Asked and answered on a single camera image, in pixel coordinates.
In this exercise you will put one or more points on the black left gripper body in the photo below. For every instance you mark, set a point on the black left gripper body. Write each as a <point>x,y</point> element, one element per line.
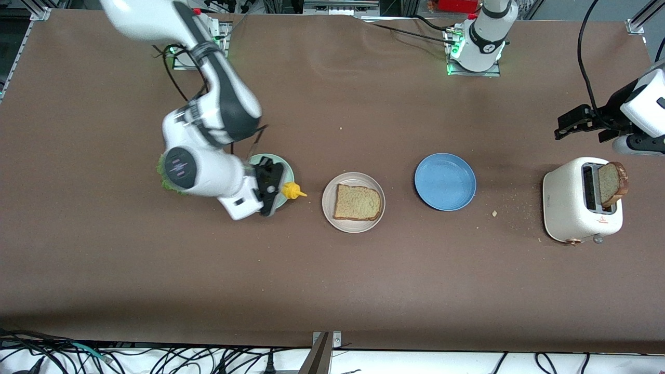
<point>607,117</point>

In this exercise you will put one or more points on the yellow mustard squeeze bottle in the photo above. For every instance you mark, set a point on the yellow mustard squeeze bottle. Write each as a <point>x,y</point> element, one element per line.
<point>292,191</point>

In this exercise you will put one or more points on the green lettuce leaf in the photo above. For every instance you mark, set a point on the green lettuce leaf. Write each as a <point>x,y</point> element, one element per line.
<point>160,176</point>

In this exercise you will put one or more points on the light brown bread slice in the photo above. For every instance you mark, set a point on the light brown bread slice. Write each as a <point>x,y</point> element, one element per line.
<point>353,202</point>

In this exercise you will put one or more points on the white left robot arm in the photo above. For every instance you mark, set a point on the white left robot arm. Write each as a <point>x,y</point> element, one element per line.
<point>483,47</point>

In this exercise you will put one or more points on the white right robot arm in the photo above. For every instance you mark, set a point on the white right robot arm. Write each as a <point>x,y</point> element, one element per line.
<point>197,171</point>

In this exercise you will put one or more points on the pale green plate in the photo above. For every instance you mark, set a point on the pale green plate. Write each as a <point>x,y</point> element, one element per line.
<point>290,174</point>

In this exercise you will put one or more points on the beige plate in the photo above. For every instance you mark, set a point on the beige plate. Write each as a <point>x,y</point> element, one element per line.
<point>353,227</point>

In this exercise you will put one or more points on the blue plate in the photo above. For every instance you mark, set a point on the blue plate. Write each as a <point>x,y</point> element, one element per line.
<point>445,182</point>

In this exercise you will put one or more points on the dark crusted bread slice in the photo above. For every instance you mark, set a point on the dark crusted bread slice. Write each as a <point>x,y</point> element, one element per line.
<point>610,182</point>

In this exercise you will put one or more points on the white toaster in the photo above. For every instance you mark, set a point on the white toaster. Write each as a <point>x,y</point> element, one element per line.
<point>563,200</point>

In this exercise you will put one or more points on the red box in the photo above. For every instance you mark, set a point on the red box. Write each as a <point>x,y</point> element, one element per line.
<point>457,5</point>

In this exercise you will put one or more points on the grey metal box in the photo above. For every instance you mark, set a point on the grey metal box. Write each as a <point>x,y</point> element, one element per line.
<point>340,9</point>

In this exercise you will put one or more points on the aluminium frame rail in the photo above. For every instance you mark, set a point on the aluminium frame rail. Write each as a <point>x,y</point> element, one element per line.
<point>40,14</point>
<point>635,27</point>

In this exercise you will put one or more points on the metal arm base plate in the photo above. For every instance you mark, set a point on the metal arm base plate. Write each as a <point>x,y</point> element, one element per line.
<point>475,74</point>
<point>182,66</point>

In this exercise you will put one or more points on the metal table bracket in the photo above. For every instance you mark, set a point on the metal table bracket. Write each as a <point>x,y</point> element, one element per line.
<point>318,361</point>

